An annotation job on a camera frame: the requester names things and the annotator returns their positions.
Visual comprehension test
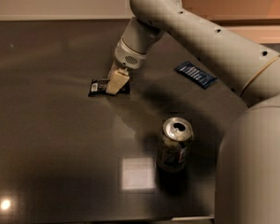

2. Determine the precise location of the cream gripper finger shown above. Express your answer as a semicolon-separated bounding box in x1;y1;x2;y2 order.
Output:
107;60;119;79
106;68;130;95

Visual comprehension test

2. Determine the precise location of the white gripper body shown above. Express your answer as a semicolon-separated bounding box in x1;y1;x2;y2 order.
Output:
115;38;147;69

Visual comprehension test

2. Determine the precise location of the blue snack bar wrapper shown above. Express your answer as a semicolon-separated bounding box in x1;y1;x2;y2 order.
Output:
175;61;217;90

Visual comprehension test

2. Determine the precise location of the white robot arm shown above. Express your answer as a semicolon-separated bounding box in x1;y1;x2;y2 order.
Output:
107;0;280;224

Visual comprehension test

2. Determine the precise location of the silver 7up can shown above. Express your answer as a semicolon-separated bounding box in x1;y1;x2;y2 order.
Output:
156;117;194;173

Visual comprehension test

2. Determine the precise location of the black rxbar chocolate wrapper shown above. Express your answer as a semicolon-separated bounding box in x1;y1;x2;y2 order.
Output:
88;79;130;97

